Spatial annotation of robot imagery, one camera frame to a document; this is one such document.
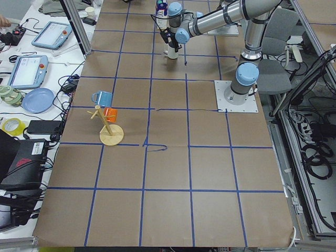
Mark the black electronics box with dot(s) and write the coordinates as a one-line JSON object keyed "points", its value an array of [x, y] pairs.
{"points": [[21, 163]]}

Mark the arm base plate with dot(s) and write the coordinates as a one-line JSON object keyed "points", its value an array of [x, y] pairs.
{"points": [[228, 101], [227, 30]]}

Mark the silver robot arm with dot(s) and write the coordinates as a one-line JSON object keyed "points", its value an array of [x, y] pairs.
{"points": [[227, 39]]}

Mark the teach pendant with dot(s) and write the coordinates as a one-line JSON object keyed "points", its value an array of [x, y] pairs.
{"points": [[28, 72], [52, 36]]}

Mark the black scissors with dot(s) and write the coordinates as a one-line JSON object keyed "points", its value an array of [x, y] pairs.
{"points": [[13, 58]]}

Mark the blue plate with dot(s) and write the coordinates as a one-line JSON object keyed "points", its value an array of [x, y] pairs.
{"points": [[38, 100]]}

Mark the white HOME mug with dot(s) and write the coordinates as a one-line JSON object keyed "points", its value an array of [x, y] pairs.
{"points": [[170, 52]]}

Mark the green tape rolls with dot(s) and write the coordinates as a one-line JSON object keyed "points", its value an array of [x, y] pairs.
{"points": [[11, 96]]}

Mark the orange mug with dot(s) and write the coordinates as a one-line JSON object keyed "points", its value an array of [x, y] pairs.
{"points": [[110, 114]]}

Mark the grey office chair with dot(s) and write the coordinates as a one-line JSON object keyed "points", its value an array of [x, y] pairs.
{"points": [[273, 79]]}

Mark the blue milk carton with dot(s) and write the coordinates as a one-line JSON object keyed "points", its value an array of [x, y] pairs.
{"points": [[161, 8]]}

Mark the far teach pendant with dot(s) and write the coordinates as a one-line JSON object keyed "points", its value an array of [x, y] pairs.
{"points": [[52, 36]]}

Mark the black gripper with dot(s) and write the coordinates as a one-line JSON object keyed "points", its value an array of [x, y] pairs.
{"points": [[172, 42]]}

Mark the yellow tape roll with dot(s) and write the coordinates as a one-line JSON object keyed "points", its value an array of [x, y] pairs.
{"points": [[13, 126]]}

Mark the wooden mug tree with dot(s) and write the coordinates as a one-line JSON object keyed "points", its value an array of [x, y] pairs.
{"points": [[110, 134]]}

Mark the paper cup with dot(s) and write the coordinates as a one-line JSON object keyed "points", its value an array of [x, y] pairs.
{"points": [[90, 11]]}

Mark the near teach pendant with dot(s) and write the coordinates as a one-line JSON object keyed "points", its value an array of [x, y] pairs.
{"points": [[28, 72]]}

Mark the aluminium frame post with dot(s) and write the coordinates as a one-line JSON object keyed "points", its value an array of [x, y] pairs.
{"points": [[77, 26]]}

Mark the black power adapter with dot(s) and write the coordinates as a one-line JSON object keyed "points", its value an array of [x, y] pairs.
{"points": [[43, 127]]}

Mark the blue mug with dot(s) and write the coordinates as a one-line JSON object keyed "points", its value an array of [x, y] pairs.
{"points": [[102, 98]]}

